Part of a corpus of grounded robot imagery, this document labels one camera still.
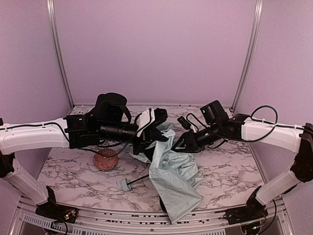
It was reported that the mint green folding umbrella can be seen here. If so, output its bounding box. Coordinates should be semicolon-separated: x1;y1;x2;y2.
130;122;203;223

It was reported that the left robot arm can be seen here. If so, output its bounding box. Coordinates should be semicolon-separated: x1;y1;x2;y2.
0;93;168;223

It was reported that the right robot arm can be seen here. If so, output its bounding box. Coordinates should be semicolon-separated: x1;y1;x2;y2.
172;100;313;225

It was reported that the red patterned bowl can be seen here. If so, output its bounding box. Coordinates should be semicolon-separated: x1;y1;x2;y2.
93;148;119;171

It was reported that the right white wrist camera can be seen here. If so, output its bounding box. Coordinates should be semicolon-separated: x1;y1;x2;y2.
177;116;199;133

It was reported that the right aluminium frame post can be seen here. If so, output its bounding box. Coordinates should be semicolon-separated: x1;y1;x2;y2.
231;0;264;111

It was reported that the aluminium frame post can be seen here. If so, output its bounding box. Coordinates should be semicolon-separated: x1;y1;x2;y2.
46;0;74;110
231;0;264;111

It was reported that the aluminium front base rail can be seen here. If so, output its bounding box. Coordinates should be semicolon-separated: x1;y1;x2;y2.
8;196;294;235

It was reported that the left aluminium frame post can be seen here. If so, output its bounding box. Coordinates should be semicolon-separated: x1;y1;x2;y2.
46;0;74;110

